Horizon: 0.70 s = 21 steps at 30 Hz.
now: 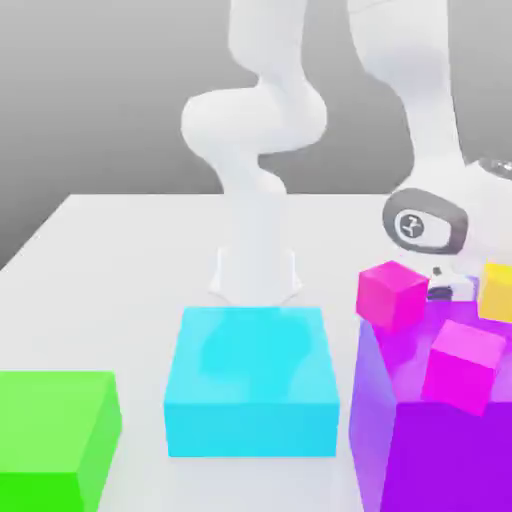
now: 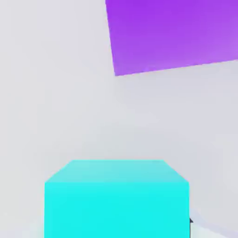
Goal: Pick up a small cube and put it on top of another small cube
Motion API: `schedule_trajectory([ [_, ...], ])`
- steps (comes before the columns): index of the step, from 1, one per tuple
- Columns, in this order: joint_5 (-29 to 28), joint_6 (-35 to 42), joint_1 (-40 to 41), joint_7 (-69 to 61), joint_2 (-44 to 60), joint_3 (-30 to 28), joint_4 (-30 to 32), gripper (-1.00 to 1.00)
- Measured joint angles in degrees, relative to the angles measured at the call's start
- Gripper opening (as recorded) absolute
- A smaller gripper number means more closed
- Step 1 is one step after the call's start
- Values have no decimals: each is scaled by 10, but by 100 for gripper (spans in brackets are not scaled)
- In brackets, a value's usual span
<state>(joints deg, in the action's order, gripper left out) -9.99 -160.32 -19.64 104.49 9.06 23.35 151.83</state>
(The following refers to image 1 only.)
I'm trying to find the small yellow cube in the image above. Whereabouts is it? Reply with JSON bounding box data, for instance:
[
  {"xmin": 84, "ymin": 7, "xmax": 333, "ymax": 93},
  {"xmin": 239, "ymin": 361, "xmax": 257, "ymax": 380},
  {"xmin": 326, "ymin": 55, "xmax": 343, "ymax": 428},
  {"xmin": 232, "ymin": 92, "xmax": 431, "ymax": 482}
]
[{"xmin": 477, "ymin": 259, "xmax": 512, "ymax": 324}]

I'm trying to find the large cyan box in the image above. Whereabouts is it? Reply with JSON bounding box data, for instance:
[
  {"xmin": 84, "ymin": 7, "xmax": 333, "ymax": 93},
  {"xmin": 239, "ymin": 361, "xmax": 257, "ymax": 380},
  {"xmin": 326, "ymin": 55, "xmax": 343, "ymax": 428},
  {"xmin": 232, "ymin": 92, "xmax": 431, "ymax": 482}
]
[{"xmin": 162, "ymin": 306, "xmax": 340, "ymax": 458}]

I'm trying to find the small pink cube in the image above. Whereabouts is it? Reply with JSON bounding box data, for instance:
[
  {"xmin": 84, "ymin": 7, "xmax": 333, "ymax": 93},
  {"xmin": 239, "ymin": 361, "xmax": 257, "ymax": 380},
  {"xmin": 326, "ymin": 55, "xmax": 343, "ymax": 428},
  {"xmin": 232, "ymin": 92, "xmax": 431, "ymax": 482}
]
[{"xmin": 355, "ymin": 259, "xmax": 430, "ymax": 334}]

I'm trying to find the large green box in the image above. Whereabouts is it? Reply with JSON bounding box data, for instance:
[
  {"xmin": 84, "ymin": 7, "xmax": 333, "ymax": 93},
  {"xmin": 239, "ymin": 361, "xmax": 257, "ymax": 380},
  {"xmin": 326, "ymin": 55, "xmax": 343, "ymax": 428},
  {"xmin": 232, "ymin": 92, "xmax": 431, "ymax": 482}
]
[{"xmin": 0, "ymin": 370, "xmax": 123, "ymax": 512}]

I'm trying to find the large purple box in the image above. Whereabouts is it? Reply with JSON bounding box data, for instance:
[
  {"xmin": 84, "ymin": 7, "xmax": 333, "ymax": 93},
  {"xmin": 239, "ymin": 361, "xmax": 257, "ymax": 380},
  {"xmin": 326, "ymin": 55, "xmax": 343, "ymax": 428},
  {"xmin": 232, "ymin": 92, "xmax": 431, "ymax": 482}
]
[{"xmin": 348, "ymin": 297, "xmax": 512, "ymax": 512}]

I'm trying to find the small magenta cube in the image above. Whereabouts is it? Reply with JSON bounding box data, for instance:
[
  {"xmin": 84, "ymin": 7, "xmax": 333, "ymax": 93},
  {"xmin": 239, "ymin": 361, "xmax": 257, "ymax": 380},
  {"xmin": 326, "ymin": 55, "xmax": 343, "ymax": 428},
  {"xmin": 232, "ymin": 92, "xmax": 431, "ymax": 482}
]
[{"xmin": 420, "ymin": 318, "xmax": 508, "ymax": 417}]

